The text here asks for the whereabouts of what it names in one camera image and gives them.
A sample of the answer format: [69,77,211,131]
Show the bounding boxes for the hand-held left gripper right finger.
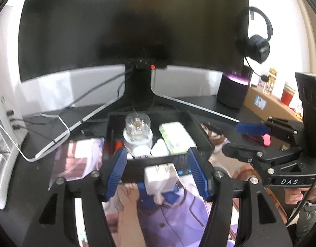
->
[187,147,295,247]

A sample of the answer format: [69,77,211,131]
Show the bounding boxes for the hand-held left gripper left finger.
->
[21,148,129,247]

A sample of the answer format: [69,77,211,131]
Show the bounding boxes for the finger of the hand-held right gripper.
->
[234,117,305,143]
[222,143,316,186]

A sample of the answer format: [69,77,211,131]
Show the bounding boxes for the black cardboard box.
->
[103,111,215,183]

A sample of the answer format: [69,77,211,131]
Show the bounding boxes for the white charger with cable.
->
[144,163,179,205]

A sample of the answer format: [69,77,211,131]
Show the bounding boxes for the white and green case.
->
[159,122,196,156]

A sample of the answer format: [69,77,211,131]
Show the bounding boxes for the clear light bulb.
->
[123,112,153,152]

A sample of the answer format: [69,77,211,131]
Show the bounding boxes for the white square charger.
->
[151,138,171,157]

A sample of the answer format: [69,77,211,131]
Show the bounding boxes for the person's right forearm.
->
[295,201,316,240]

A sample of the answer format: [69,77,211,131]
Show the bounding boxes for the person's right hand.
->
[284,182,316,204]

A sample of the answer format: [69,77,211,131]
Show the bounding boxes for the small colourful packets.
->
[294,103,304,119]

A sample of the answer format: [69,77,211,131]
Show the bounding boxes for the brown cardboard box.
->
[244,86,304,122]

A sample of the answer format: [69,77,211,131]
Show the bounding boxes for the red paper cup stack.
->
[280,82,296,106]

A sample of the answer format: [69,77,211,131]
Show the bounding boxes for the black cylindrical speaker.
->
[217,65,252,109]

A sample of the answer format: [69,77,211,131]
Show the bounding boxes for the small yellow printed box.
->
[262,67,279,96]

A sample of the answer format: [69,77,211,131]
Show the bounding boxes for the printed mouse mat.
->
[51,122,288,247]

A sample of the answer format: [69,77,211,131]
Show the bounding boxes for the black headset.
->
[235,6,274,81]

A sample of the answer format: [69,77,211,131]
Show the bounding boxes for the black monitor stand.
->
[34,59,241,160]

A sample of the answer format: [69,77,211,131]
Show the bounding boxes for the white computer case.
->
[0,93,28,210]

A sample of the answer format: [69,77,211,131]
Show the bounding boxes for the black curved monitor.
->
[19,0,250,84]

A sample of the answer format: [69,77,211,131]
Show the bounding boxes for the white cable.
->
[9,113,71,162]

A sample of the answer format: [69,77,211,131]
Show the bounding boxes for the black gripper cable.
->
[287,165,316,223]

